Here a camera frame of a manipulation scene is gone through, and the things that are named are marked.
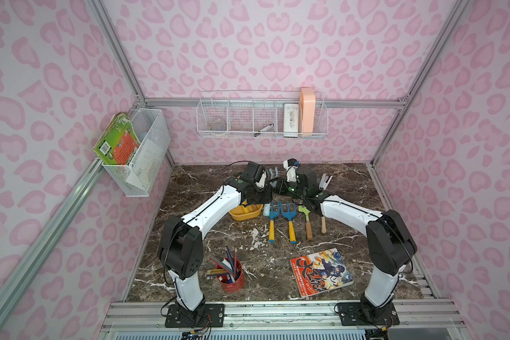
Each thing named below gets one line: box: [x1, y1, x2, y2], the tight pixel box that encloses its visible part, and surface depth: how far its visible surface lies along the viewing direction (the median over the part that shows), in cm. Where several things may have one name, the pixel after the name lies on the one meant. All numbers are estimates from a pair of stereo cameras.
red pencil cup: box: [216, 257, 246, 294], surface depth 77 cm
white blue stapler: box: [318, 172, 334, 191], surface depth 112 cm
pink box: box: [299, 87, 316, 134], surface depth 86 cm
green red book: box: [93, 111, 141, 166], surface depth 73 cm
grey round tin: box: [211, 121, 226, 132], surface depth 99 cm
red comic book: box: [289, 247, 355, 299], surface depth 83 cm
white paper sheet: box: [126, 138, 164, 195], surface depth 86 cm
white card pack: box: [283, 103, 300, 139], surface depth 94 cm
